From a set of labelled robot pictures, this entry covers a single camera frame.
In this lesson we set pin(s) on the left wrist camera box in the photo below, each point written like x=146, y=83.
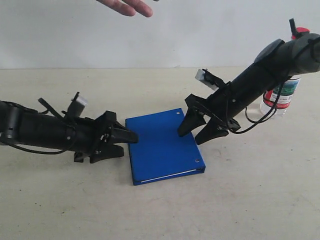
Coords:
x=77, y=105

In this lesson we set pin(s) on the person's bare hand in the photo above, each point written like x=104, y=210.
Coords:
x=128, y=8

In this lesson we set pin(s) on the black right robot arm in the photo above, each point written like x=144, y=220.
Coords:
x=274, y=65

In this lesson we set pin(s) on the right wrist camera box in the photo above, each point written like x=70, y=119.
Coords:
x=210, y=80

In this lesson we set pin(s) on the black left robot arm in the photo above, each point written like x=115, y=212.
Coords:
x=21, y=126

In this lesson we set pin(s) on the clear plastic water bottle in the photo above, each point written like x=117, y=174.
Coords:
x=285, y=97

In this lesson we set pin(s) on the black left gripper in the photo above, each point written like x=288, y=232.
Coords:
x=95, y=138

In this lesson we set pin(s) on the blue binder notebook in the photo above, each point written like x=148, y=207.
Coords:
x=161, y=153

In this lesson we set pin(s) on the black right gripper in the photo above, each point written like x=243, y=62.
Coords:
x=216, y=107

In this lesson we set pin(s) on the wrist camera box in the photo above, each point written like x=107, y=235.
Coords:
x=77, y=105
x=210, y=80

